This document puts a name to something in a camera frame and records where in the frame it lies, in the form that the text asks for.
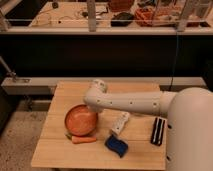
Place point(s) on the orange ceramic bowl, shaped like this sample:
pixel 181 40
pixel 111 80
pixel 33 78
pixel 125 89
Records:
pixel 80 120

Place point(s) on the orange carrot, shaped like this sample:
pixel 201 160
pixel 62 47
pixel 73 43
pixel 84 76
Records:
pixel 79 140

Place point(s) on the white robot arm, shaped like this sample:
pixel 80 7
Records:
pixel 189 115

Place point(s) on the white tube bottle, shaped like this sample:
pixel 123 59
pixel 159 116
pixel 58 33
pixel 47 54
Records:
pixel 119 123

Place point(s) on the blue sponge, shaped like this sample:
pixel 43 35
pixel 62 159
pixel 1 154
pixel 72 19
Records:
pixel 116 145

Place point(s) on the black pouch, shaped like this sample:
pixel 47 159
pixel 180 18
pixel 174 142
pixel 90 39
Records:
pixel 122 19

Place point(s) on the orange crate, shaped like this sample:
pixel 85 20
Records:
pixel 163 17

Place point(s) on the brown basket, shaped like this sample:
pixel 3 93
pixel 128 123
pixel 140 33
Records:
pixel 120 5

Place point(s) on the white vertical post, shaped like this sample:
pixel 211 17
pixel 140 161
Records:
pixel 91 15

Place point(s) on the metal clamp bracket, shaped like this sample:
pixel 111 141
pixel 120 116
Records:
pixel 12 74

